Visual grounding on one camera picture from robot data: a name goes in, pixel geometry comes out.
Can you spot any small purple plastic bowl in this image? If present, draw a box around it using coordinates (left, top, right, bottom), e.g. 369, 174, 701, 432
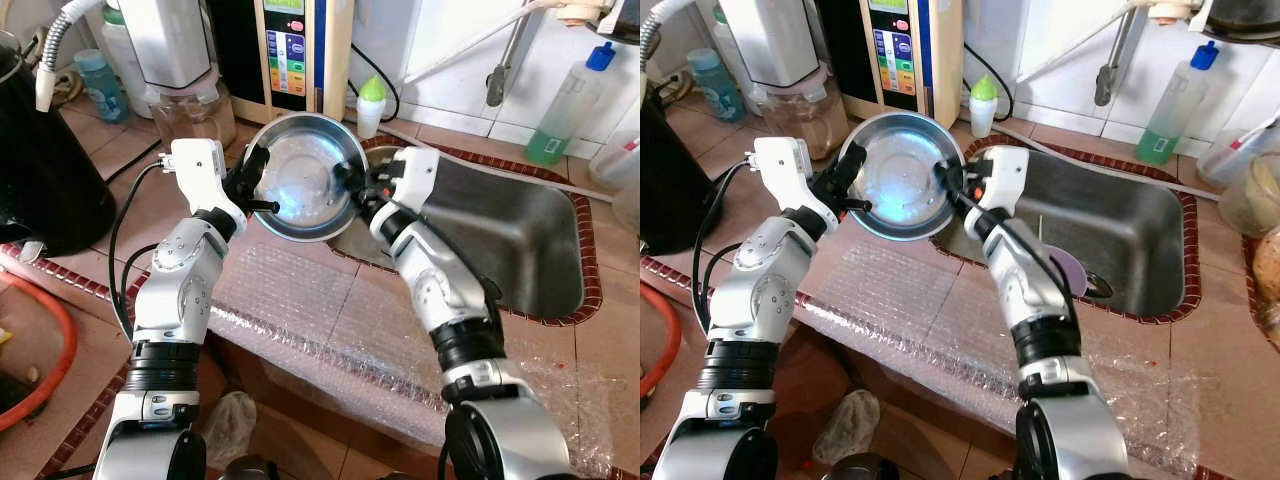
1045, 245, 1092, 299

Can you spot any clear jar with brown contents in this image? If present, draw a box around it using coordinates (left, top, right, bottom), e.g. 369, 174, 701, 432
150, 80, 239, 153
760, 80, 852, 161

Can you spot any small white bottle green cap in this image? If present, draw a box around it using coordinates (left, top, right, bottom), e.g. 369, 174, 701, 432
357, 75, 388, 139
968, 73, 999, 139

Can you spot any beige water ionizer with panel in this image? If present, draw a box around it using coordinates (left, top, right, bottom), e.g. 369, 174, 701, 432
815, 0, 966, 127
205, 0, 356, 124

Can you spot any clear bubble wrap sheet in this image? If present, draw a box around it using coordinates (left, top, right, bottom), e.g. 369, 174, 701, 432
790, 243, 1201, 473
205, 243, 616, 473

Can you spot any teal plastic bottle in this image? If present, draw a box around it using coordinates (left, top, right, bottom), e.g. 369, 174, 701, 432
688, 48, 746, 124
73, 48, 131, 125

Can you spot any white countertop appliance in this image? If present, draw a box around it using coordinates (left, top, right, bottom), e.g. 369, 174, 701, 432
715, 0, 822, 91
115, 0, 217, 91

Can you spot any metal faucet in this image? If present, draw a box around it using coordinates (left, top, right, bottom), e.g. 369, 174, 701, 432
1093, 5, 1137, 109
485, 0, 533, 109

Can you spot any stainless steel sink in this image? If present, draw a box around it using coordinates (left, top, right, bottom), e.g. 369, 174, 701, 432
930, 135, 1199, 327
330, 135, 605, 327

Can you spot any large white bottle green cap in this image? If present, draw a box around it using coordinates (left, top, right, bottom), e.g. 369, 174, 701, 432
100, 5, 151, 116

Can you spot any clear bottle green liquid blue cap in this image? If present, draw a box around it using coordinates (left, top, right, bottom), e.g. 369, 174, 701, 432
525, 42, 617, 168
1135, 40, 1222, 167

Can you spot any clear container with toothbrushes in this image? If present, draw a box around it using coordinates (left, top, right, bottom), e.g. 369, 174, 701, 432
590, 135, 641, 193
1195, 125, 1280, 191

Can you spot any crumpled plastic bag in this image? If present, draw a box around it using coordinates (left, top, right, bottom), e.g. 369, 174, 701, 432
200, 392, 259, 471
812, 390, 881, 469

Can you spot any white tap fitting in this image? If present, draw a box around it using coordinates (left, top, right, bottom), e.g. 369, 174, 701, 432
555, 0, 611, 29
1145, 0, 1206, 27

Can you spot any dark cooking pan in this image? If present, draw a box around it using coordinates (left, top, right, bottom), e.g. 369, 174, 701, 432
600, 0, 641, 44
1195, 0, 1280, 44

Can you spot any plastic bag of bread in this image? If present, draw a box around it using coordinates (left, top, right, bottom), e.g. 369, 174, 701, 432
1245, 225, 1280, 347

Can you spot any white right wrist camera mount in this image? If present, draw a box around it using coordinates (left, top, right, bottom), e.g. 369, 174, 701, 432
975, 148, 1032, 214
385, 147, 442, 216

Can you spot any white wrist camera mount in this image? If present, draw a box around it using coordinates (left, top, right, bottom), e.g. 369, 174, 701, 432
385, 147, 442, 216
750, 137, 814, 212
165, 138, 229, 216
975, 148, 1032, 214

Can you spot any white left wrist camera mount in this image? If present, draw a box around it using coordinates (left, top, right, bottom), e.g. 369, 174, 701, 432
750, 137, 814, 212
165, 138, 229, 216

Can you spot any black power cable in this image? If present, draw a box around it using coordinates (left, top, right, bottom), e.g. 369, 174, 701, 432
350, 45, 401, 124
962, 45, 1013, 124

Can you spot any grey drain hose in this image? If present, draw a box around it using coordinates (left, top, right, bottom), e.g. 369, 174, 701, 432
1000, 120, 1216, 203
385, 120, 613, 203

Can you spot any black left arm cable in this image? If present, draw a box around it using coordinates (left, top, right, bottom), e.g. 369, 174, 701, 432
106, 160, 177, 343
690, 158, 761, 336

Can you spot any white water hose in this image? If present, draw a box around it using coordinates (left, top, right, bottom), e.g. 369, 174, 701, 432
1010, 0, 1161, 87
400, 0, 561, 87

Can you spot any orange red hose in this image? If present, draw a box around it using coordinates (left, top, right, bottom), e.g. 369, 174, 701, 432
640, 283, 684, 402
0, 270, 80, 434

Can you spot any corrugated grey flexible hose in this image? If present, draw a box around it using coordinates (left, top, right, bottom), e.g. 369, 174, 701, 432
640, 0, 701, 71
35, 0, 107, 114

